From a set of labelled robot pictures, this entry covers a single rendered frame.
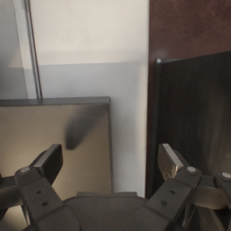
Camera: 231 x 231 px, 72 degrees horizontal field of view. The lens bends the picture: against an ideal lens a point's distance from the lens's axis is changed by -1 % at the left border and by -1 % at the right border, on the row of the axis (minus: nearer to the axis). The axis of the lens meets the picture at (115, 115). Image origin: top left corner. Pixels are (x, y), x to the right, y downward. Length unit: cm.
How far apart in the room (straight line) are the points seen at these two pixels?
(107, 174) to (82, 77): 10
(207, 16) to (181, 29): 16
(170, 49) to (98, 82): 91
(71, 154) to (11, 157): 6
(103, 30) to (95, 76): 5
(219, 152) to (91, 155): 40
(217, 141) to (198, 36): 76
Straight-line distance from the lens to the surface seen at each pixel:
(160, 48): 105
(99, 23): 18
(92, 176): 17
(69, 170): 17
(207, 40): 116
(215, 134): 51
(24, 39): 20
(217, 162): 52
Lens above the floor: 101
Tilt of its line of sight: 75 degrees down
